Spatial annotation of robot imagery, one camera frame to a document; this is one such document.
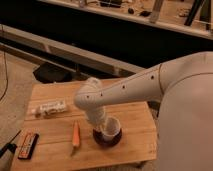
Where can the black object bottom left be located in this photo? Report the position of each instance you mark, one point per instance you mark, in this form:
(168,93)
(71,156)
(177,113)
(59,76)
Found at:
(11,146)

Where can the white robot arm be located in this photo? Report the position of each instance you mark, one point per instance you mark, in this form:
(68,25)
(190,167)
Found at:
(184,89)

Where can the black bag on floor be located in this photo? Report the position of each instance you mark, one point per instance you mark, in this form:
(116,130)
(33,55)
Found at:
(49,73)

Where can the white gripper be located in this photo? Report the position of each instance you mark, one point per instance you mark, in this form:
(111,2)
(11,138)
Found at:
(96,117)

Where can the black orange candy bar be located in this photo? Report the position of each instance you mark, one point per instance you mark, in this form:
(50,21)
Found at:
(28,146)

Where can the dark brown ceramic bowl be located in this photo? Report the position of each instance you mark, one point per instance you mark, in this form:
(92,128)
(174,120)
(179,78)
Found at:
(99,139)

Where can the orange carrot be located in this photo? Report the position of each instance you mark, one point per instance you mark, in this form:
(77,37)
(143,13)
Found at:
(75,138)

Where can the white ceramic cup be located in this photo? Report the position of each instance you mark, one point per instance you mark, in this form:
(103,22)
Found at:
(114,128)

